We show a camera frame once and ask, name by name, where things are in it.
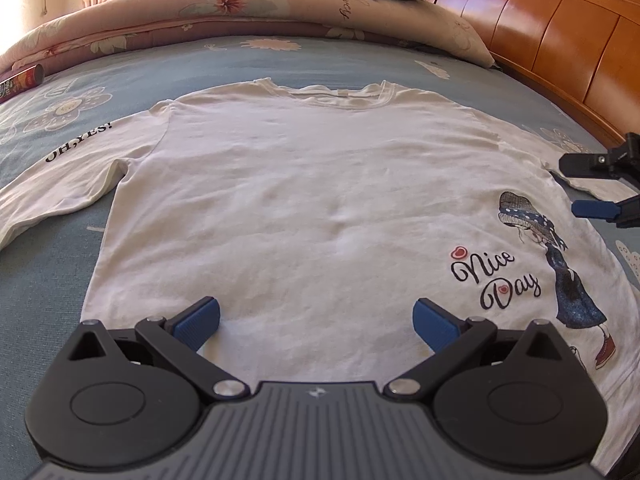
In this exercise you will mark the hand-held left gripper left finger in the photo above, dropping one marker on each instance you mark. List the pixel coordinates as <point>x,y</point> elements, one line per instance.
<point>197,323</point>

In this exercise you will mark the pink floral folded quilt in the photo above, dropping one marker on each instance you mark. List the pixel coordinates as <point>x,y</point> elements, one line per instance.
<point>200,15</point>

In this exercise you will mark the white printed long-sleeve shirt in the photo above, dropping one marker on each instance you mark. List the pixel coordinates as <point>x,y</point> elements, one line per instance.
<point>310,185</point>

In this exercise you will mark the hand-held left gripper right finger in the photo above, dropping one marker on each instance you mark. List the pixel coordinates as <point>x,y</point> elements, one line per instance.
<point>435,328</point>

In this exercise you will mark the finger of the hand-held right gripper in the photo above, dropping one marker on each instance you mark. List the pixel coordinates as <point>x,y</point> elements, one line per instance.
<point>590,166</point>
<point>595,209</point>

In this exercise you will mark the wooden bed headboard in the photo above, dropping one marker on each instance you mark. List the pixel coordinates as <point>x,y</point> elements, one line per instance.
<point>560,35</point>

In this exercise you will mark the red chips can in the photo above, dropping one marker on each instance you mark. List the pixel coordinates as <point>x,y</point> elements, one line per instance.
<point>20,84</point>

